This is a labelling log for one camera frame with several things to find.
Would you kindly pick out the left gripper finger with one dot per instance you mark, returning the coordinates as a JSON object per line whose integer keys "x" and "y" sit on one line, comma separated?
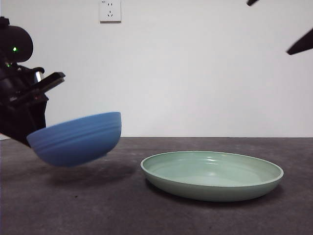
{"x": 39, "y": 115}
{"x": 14, "y": 122}

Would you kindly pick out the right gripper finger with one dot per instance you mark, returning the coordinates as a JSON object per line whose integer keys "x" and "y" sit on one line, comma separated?
{"x": 252, "y": 2}
{"x": 302, "y": 45}

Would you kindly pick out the blue ribbed bowl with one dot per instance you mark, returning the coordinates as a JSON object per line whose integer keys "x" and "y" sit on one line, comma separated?
{"x": 73, "y": 147}

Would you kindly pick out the green round plate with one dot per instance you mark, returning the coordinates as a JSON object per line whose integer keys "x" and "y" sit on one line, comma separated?
{"x": 210, "y": 191}

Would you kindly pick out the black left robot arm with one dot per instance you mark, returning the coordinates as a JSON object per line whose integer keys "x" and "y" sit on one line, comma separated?
{"x": 17, "y": 39}

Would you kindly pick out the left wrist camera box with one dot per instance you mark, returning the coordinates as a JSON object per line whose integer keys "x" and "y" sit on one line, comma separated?
{"x": 50, "y": 80}

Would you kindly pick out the white wall socket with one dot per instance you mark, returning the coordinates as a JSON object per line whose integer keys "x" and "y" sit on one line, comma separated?
{"x": 110, "y": 14}

